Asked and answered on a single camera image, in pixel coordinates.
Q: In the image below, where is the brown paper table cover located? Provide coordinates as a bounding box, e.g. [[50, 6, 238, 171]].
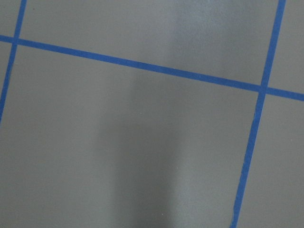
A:
[[0, 0, 304, 228]]

